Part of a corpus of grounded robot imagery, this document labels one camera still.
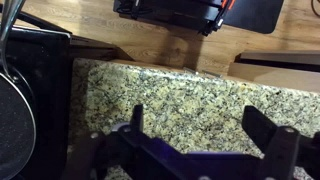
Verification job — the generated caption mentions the black floor mat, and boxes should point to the black floor mat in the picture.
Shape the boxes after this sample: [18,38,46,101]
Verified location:
[222,0,285,35]

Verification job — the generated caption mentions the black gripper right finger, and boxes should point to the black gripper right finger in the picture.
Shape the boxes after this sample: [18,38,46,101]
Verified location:
[241,105,302,180]

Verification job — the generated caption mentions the black kitchen stove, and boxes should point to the black kitchen stove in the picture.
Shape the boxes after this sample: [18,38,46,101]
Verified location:
[0,11,74,180]

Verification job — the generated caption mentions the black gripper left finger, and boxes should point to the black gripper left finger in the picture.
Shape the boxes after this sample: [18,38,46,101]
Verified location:
[113,104,158,158]

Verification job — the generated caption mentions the brown wooden board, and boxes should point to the brown wooden board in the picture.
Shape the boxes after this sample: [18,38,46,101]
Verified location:
[228,49,320,94]

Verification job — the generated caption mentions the black frame with orange clips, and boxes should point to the black frame with orange clips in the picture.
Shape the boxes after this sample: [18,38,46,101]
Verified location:
[112,0,237,37]

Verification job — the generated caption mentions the black cable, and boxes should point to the black cable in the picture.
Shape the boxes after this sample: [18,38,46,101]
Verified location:
[310,0,320,18]

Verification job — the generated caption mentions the black frying pan silver rim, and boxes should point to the black frying pan silver rim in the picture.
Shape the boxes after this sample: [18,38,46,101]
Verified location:
[0,0,38,176]

